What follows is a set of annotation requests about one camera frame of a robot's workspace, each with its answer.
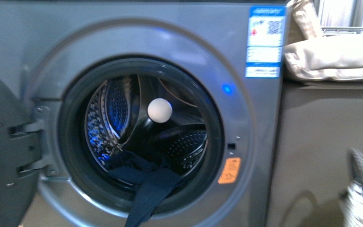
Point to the dark navy garment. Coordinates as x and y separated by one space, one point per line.
153 181

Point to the grey front-load washing machine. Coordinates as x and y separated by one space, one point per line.
90 68

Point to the white drum centre knob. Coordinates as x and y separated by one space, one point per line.
159 110

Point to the orange warning sticker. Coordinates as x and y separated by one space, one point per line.
230 171

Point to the blue white energy label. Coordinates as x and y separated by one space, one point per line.
265 41

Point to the brown grey cabinet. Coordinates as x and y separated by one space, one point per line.
318 125

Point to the striped beige pillow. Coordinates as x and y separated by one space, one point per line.
304 23

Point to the dark grey washer door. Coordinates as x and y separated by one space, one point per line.
21 157

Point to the beige cushion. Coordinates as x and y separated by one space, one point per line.
334 58

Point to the white woven laundry basket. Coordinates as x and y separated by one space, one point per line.
351 199

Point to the white wire basket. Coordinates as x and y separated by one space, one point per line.
341 30

